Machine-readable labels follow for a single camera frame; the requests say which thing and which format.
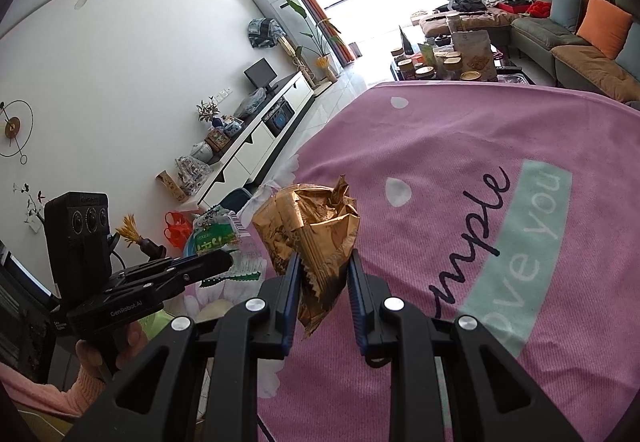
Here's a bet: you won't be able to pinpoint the white media cabinet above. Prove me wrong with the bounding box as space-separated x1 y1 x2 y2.
197 71 316 208

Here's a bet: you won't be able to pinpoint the brown patterned box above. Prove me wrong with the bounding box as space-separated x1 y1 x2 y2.
156 170 190 203

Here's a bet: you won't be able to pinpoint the grey and orange curtain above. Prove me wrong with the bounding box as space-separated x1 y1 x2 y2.
250 0 358 65

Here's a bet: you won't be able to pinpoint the green sofa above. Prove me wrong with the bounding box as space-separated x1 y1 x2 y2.
510 0 640 105

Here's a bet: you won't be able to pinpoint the person's left forearm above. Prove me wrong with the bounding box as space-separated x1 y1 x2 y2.
50 372 111 420

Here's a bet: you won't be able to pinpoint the green snack packet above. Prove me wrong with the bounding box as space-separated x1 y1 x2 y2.
192 228 240 259

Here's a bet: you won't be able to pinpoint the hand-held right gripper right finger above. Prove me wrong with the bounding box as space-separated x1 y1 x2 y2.
347 249 583 442

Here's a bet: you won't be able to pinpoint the gold wrapper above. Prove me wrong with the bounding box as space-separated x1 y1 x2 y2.
251 175 361 340

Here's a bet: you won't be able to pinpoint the kraft paper bag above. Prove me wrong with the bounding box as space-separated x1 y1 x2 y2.
450 29 496 75

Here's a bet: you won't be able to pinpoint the green white plastic bag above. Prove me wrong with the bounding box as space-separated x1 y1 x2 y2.
182 222 241 273

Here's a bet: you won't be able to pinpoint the dark glass coffee table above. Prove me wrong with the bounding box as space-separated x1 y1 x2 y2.
390 42 536 85

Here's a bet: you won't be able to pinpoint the cluster of lidded jars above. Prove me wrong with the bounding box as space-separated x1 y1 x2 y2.
395 49 483 83

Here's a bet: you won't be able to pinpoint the blue chair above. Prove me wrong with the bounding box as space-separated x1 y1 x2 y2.
220 187 251 215

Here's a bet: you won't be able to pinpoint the wheat stalks in vase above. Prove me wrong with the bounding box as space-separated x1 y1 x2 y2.
115 214 167 259

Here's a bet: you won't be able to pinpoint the person's left hand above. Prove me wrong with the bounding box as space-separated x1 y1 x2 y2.
75 319 148 385

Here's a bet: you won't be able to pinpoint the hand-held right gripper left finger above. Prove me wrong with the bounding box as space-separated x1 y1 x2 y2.
62 252 303 442

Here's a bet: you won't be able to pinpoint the brown seat cushion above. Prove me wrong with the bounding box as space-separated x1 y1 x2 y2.
550 44 632 100

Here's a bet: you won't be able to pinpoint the orange pillow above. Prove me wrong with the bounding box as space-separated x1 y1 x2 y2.
576 0 633 60

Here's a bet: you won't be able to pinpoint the orange plastic bag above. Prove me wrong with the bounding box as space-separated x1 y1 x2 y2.
164 211 193 250

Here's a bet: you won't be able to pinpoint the tall large-leaf plant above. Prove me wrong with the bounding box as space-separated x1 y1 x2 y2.
280 0 341 58

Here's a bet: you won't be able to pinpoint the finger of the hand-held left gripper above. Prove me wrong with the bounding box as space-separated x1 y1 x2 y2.
112 251 235 295

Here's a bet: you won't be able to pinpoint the blue patterned bag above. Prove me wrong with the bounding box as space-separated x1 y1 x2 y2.
247 17 283 49

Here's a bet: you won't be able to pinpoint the blue pillow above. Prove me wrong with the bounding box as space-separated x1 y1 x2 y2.
549 0 585 33
615 22 640 78

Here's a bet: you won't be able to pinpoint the clear plastic bag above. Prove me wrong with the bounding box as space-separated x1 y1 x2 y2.
232 88 267 119

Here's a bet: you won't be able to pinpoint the round wall clock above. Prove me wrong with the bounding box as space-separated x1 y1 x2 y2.
0 99 35 165

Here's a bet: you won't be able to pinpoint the flower arrangement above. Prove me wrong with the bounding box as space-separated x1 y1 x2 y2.
196 98 221 128

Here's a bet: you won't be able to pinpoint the black monitor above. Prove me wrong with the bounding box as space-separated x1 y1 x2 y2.
244 58 278 90

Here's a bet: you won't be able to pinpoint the white standing air conditioner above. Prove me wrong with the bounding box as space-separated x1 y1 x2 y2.
251 0 313 48

